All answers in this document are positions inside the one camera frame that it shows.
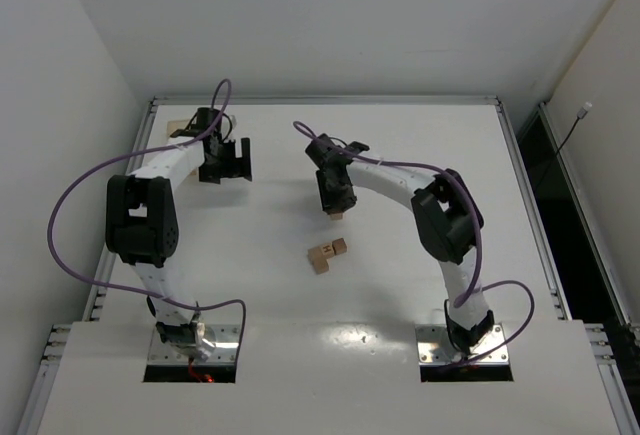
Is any transparent orange plastic container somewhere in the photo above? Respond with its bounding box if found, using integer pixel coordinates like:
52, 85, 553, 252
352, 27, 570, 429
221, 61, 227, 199
166, 120, 188, 137

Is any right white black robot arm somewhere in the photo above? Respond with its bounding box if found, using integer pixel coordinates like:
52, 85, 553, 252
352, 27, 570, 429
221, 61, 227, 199
305, 134, 494, 355

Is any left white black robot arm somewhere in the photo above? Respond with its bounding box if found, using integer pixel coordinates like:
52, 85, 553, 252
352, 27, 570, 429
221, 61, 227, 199
106, 107, 252, 359

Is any wooden block letter H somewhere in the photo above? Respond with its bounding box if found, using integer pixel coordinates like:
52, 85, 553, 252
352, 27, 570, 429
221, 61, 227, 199
320, 243, 335, 259

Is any front left wooden block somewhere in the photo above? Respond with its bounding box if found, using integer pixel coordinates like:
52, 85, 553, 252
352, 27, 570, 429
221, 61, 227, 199
308, 247, 329, 275

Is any wooden cube beside H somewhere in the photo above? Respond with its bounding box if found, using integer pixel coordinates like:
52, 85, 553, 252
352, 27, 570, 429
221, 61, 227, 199
331, 238, 348, 256

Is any black cable at right base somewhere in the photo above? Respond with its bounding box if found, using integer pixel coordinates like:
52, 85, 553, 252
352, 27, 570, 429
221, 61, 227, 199
443, 296, 464, 351

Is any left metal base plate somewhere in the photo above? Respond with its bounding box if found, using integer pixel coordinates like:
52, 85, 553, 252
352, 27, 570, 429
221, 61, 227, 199
147, 324, 240, 367

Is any metal base plate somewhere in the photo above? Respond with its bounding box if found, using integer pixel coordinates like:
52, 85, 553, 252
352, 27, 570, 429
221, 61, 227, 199
147, 324, 240, 367
415, 324, 510, 368

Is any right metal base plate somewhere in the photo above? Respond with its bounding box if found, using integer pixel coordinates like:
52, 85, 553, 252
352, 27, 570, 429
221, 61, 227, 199
415, 324, 510, 368

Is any red wire under left base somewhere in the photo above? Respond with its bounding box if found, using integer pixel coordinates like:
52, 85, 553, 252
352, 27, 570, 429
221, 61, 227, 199
187, 360, 216, 384

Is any black wall cable white plug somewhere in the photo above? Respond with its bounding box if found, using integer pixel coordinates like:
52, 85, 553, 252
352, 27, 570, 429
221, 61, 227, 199
554, 101, 593, 157

